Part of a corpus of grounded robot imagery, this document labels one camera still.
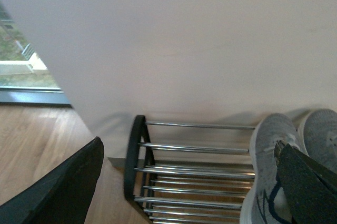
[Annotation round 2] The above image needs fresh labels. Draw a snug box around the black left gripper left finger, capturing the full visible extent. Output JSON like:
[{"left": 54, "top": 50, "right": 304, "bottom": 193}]
[{"left": 1, "top": 137, "right": 104, "bottom": 223}]

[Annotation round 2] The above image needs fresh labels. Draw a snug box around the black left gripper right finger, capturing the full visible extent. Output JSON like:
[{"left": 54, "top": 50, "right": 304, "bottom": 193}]
[{"left": 274, "top": 140, "right": 336, "bottom": 223}]

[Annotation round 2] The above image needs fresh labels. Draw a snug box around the grey knit sneaker left-held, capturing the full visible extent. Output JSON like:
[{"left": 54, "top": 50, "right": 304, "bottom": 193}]
[{"left": 240, "top": 113, "right": 304, "bottom": 223}]

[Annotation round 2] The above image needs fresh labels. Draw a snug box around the grey knit sneaker right-held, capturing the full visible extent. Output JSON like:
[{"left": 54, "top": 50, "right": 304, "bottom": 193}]
[{"left": 298, "top": 109, "right": 336, "bottom": 173}]

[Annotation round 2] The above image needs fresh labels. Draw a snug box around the black chrome shoe rack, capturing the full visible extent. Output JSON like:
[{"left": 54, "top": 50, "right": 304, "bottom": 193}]
[{"left": 124, "top": 115, "right": 255, "bottom": 223}]

